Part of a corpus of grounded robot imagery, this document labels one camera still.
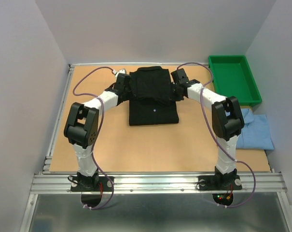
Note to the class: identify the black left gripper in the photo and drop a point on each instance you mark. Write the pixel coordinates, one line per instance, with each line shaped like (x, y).
(128, 97)

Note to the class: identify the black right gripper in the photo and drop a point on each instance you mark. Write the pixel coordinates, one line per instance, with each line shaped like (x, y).
(175, 97)

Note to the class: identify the black long sleeve shirt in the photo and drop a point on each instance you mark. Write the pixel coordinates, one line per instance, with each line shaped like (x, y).
(151, 100)

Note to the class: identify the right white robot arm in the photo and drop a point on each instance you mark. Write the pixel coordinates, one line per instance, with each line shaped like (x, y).
(226, 117)

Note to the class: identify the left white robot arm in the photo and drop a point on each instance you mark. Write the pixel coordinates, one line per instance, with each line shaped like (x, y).
(84, 121)

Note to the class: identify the green plastic bin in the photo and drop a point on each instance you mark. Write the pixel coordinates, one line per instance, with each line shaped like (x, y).
(232, 76)

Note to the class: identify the light blue folded shirt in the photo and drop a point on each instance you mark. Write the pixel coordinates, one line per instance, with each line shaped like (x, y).
(256, 132)

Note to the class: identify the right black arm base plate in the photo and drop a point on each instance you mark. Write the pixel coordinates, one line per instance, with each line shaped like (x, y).
(217, 182)

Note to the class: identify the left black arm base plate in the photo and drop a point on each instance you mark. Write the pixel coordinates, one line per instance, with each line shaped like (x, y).
(89, 184)

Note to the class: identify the aluminium table frame rail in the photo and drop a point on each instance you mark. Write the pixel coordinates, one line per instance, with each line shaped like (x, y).
(49, 154)

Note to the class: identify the front aluminium rail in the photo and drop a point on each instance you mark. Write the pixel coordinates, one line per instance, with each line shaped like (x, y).
(151, 183)

